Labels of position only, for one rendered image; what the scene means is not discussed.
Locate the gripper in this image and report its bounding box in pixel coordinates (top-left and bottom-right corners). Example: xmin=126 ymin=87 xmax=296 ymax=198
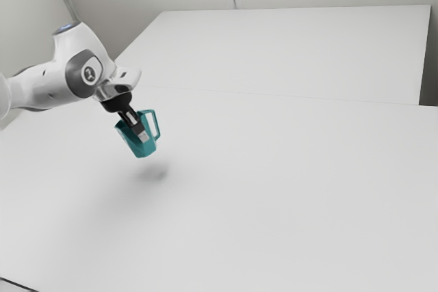
xmin=99 ymin=92 xmax=150 ymax=144

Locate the teal faceted mug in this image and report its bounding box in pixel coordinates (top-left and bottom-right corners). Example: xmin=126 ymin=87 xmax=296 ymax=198
xmin=114 ymin=109 xmax=162 ymax=160

